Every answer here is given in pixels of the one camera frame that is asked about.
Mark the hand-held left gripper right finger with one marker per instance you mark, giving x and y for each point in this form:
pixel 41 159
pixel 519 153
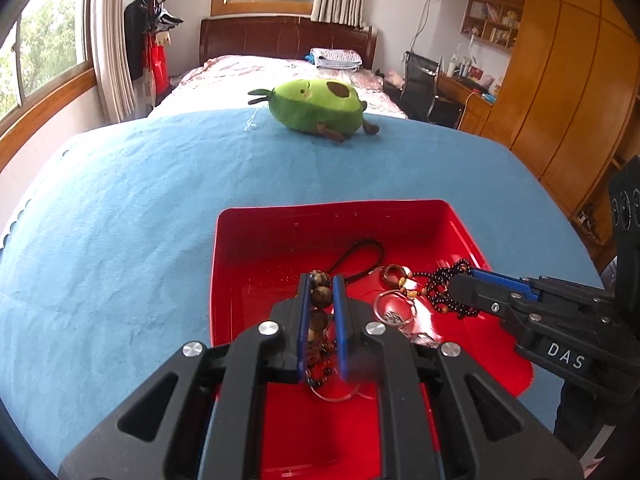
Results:
pixel 340 320

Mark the white bottle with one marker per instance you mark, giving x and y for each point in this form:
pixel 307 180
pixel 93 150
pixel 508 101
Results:
pixel 452 67

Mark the striped cloth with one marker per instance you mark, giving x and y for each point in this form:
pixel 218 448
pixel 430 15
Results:
pixel 170 19

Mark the thin silver bangle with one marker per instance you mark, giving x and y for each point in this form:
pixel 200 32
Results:
pixel 345 399

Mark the pink floral bed sheet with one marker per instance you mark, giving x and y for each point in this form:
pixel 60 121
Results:
pixel 240 75

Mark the folded towels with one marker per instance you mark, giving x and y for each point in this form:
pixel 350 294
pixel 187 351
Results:
pixel 335 59

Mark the red plastic box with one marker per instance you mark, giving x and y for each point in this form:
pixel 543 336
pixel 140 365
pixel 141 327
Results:
pixel 250 260

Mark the wooden desk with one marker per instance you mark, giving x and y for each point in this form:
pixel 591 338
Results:
pixel 472 110

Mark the green avocado plush toy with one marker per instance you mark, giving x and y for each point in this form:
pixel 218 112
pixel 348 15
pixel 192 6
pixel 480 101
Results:
pixel 310 105

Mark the person's right forearm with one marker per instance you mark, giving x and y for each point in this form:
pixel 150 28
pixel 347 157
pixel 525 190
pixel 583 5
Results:
pixel 580 420

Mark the wooden wall shelf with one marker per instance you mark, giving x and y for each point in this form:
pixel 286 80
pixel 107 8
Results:
pixel 492 22

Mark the small pink plush toy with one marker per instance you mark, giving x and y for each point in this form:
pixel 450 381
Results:
pixel 395 78

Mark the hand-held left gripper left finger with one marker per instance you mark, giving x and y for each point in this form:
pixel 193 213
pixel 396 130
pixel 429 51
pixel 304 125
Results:
pixel 302 320

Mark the black office chair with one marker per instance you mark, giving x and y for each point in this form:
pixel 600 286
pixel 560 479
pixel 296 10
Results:
pixel 417 85

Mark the dark wooden headboard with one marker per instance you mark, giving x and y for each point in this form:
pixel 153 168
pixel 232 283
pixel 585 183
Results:
pixel 275 37

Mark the white curtain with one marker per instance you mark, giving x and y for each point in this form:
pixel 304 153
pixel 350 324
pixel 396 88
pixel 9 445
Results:
pixel 112 40

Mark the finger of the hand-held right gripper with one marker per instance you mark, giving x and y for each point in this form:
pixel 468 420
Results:
pixel 500 279
pixel 480 295

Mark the wooden wardrobe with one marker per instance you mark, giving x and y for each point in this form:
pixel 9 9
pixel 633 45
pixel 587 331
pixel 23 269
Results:
pixel 560 85

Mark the black jacket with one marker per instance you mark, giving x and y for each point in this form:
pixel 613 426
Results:
pixel 135 35

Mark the blue blanket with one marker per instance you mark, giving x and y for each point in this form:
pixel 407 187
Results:
pixel 125 220

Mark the red bag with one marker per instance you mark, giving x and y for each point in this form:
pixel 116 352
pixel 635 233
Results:
pixel 159 72

